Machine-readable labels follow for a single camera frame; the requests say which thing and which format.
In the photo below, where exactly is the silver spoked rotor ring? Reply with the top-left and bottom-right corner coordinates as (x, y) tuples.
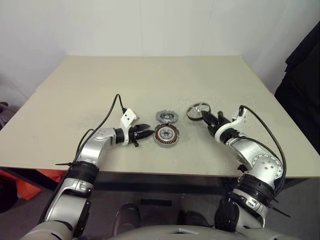
(186, 102), (211, 123)

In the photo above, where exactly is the orange object under table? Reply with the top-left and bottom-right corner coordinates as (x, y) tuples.
(0, 169), (65, 201)

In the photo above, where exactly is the grey round motor lid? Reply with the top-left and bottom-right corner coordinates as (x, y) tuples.
(155, 109), (180, 124)

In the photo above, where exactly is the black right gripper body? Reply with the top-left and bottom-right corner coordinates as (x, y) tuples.
(207, 116), (231, 137)

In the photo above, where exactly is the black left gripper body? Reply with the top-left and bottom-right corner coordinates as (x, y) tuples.
(128, 125), (142, 149)

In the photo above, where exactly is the grey robot torso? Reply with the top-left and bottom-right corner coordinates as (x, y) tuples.
(19, 219), (320, 240)

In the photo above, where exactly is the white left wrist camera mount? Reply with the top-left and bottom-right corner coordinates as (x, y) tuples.
(120, 108), (139, 146)

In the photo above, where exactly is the round motor housing with windings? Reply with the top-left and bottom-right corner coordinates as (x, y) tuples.
(152, 123), (182, 149)

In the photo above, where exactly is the black table frame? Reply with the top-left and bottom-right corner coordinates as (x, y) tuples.
(0, 166), (312, 201)

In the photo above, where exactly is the dark rounded shape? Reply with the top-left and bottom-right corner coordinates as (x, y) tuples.
(176, 209), (214, 229)
(115, 203), (141, 236)

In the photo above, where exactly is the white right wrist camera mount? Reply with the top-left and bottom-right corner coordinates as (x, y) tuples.
(214, 104), (250, 143)

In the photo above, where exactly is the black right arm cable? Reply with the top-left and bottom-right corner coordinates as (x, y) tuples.
(238, 104), (287, 195)

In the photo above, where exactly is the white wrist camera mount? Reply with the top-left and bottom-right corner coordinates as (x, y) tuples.
(120, 108), (139, 146)
(214, 104), (250, 143)

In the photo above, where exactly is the person in black clothes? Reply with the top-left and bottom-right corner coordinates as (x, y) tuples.
(274, 19), (320, 180)

